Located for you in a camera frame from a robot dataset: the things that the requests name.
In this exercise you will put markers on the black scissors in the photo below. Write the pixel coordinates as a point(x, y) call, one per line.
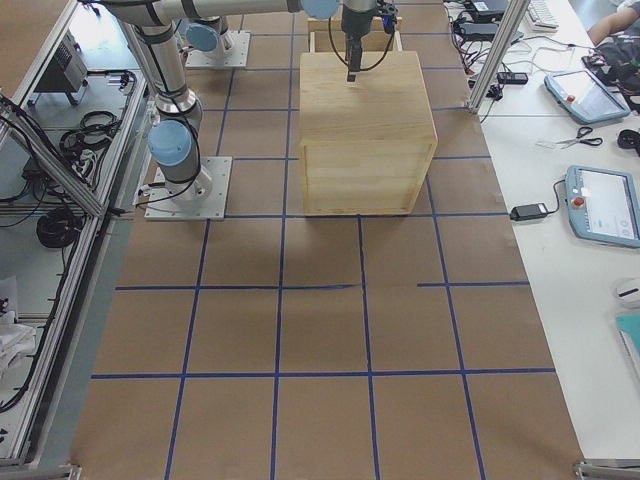
point(583, 136)

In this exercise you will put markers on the grey control box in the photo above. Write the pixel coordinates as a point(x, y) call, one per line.
point(66, 72)

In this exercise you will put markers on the aluminium frame rail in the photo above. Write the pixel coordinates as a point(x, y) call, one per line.
point(47, 279)

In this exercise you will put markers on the blue teach pendant near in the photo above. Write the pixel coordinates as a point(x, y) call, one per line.
point(602, 206)

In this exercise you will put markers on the black power brick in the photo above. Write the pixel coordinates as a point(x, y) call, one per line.
point(528, 212)

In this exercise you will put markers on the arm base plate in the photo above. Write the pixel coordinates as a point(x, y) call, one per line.
point(220, 50)
point(204, 199)

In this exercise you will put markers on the blue teach pendant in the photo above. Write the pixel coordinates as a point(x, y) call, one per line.
point(602, 206)
point(585, 97)

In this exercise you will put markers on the light wooden drawer cabinet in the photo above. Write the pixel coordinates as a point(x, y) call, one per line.
point(366, 145)

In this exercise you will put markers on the teal notebook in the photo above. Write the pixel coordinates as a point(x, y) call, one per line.
point(628, 328)

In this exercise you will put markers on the aluminium frame post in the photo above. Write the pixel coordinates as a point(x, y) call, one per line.
point(512, 18)

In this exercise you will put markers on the person forearm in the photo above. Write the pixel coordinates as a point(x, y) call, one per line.
point(612, 24)

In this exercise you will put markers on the blue teach pendant far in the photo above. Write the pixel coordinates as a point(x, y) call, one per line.
point(585, 97)

